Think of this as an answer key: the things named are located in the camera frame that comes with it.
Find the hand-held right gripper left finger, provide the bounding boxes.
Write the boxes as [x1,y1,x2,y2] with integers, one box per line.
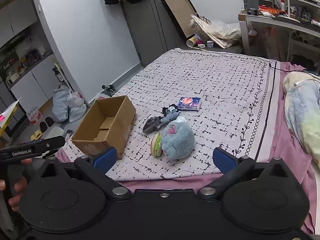
[37,147,132,201]

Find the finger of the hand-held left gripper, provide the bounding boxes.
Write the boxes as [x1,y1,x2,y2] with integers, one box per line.
[32,135,66,156]

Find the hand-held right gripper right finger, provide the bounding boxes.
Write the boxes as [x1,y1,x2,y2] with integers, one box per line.
[197,147,298,201]

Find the brown cardboard box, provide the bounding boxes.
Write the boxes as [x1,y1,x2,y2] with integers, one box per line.
[71,95,137,159]

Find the blue tissue packet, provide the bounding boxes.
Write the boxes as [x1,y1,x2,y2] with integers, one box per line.
[177,96,202,112]

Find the person's left hand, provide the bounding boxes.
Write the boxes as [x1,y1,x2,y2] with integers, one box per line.
[0,158,33,208]

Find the yellow slippers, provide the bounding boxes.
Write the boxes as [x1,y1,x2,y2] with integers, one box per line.
[30,129,44,142]

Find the black slippers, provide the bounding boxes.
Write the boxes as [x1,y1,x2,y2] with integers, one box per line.
[38,116,54,132]

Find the pack of water bottles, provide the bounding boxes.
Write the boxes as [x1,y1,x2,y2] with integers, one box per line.
[27,107,41,125]

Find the yellow white paper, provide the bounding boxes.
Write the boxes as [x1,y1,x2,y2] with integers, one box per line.
[0,97,21,137]

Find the pile of grey plastic bags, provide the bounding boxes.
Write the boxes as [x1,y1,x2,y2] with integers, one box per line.
[51,84,87,123]

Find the blue fluffy plush toy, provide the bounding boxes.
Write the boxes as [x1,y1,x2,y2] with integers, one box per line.
[160,119,196,160]

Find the burger plush toy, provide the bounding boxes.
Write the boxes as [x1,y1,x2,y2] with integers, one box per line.
[150,133,163,158]

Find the dark grey cloth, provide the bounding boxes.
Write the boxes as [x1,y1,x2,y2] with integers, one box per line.
[143,116,163,133]

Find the blue grey cloth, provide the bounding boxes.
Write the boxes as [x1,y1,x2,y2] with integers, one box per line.
[160,104,181,125]

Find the white black patterned bedspread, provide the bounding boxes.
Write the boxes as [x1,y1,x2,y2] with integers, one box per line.
[60,48,282,181]

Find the pastel printed duvet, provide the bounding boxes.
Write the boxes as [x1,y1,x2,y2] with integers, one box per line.
[282,71,320,169]

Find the yellow paper cup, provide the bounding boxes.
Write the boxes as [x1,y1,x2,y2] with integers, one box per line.
[186,35,201,48]

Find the white bags pile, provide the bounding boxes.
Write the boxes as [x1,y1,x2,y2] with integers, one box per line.
[191,14,242,48]

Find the dark grey door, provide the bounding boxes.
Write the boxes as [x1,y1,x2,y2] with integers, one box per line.
[122,0,181,66]

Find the white desk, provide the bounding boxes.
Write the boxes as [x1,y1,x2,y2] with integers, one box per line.
[237,9,320,61]

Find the red flat box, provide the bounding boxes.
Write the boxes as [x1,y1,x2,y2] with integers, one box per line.
[258,5,281,15]

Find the white desk riser shelf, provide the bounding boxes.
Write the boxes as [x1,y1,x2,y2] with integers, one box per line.
[284,0,320,18]

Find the white grey wall cabinet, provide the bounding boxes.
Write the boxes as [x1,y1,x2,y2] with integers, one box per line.
[0,0,66,123]

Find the black cable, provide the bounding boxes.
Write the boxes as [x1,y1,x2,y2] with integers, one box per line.
[268,60,320,75]

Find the black picture frame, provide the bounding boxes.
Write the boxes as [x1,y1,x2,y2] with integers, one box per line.
[158,0,201,40]

